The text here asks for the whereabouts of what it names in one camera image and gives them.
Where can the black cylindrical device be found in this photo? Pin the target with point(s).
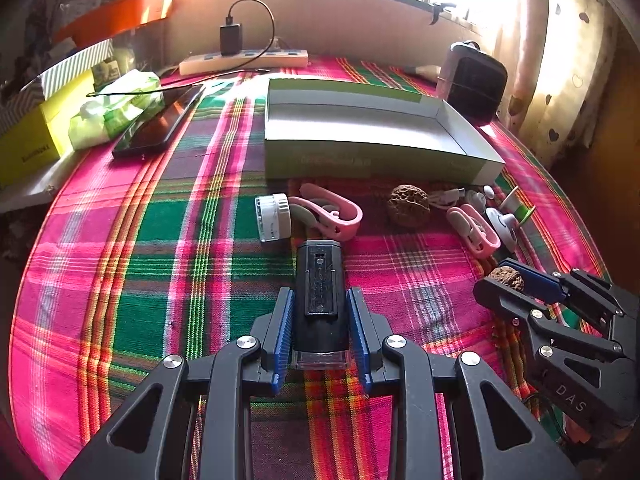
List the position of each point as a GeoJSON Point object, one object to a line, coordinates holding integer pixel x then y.
{"type": "Point", "coordinates": [320, 338]}

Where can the heart pattern curtain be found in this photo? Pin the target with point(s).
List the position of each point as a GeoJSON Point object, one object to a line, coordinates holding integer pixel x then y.
{"type": "Point", "coordinates": [558, 54]}

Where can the grey black space heater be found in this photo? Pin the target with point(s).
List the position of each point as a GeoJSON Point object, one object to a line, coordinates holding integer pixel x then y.
{"type": "Point", "coordinates": [472, 82]}

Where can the white round cap device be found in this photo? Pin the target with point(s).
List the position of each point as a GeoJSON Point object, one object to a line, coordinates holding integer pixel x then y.
{"type": "Point", "coordinates": [273, 217]}

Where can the yellow box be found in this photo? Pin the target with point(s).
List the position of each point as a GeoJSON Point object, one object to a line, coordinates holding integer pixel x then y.
{"type": "Point", "coordinates": [41, 137]}

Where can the pink clip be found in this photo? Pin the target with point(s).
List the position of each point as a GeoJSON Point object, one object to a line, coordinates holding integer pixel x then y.
{"type": "Point", "coordinates": [478, 235]}
{"type": "Point", "coordinates": [332, 215]}

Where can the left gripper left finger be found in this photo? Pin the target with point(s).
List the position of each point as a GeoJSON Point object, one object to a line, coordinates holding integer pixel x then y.
{"type": "Point", "coordinates": [192, 418]}

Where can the wooden cabinet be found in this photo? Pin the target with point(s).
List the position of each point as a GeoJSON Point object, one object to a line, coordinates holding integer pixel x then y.
{"type": "Point", "coordinates": [602, 181]}

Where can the white power strip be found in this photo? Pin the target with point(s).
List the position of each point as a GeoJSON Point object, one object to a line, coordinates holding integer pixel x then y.
{"type": "Point", "coordinates": [246, 59]}

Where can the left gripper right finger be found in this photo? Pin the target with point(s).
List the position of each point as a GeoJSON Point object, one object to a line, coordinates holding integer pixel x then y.
{"type": "Point", "coordinates": [491, 433]}

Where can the green white cardboard box tray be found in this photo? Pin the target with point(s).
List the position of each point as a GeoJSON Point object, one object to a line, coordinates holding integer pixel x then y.
{"type": "Point", "coordinates": [339, 129]}

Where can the plaid pink green cloth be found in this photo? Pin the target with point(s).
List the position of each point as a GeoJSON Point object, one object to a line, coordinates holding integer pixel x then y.
{"type": "Point", "coordinates": [140, 258]}

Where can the black smartphone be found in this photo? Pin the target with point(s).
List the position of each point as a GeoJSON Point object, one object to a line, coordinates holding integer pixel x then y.
{"type": "Point", "coordinates": [155, 128]}

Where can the green white spool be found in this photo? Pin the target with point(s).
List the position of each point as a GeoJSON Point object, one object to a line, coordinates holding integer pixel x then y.
{"type": "Point", "coordinates": [512, 204]}

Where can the small white knob piece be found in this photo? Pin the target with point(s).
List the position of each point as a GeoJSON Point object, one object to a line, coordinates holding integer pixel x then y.
{"type": "Point", "coordinates": [489, 192]}

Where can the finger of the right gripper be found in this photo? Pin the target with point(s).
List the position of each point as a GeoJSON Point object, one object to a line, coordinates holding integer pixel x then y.
{"type": "Point", "coordinates": [586, 294]}
{"type": "Point", "coordinates": [534, 321]}

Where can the orange tray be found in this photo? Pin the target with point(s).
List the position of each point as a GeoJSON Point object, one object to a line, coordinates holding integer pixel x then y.
{"type": "Point", "coordinates": [112, 19]}

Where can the green tissue pack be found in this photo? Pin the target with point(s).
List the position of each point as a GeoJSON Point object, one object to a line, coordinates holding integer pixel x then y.
{"type": "Point", "coordinates": [108, 114]}

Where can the striped white box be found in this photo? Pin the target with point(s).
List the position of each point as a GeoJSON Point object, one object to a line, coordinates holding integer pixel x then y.
{"type": "Point", "coordinates": [44, 86]}

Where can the black charger adapter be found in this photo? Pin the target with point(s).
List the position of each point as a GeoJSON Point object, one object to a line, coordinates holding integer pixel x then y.
{"type": "Point", "coordinates": [231, 39]}

